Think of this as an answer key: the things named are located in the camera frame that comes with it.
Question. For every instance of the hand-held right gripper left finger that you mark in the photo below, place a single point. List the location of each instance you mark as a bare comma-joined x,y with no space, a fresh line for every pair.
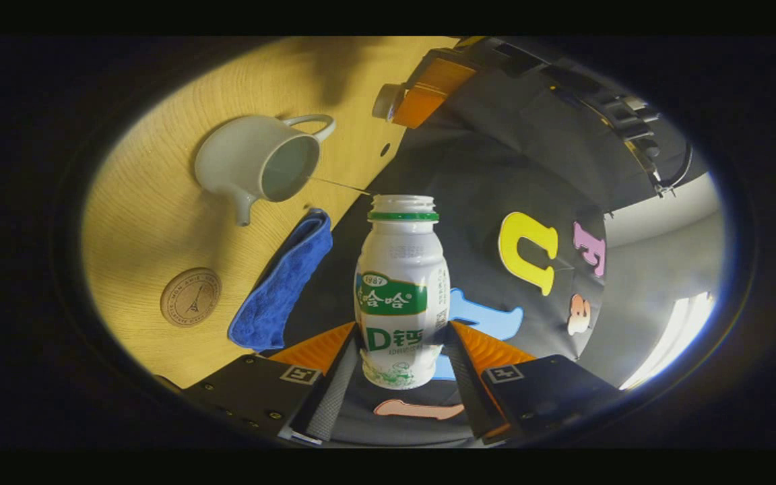
334,391

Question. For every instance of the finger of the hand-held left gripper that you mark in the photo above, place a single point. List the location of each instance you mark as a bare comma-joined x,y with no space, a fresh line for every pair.
428,94

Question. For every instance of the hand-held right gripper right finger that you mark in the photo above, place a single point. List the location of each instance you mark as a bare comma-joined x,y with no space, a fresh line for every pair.
469,391

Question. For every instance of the white teacup lid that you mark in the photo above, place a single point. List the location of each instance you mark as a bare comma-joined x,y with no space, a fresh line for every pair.
384,101

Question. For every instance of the white green-label water bottle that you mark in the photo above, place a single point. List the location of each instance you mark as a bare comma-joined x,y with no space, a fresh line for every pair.
401,269

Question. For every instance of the round wooden coaster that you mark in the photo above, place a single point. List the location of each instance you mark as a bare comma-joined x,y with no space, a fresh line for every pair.
190,297

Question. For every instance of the white ceramic teacup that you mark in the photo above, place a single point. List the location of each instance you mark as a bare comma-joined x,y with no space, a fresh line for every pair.
233,158

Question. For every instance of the blue towel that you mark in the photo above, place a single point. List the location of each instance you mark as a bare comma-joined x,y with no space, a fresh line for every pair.
280,289

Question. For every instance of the long ceiling light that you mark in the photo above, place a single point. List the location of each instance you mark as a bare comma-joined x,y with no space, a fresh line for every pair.
671,337

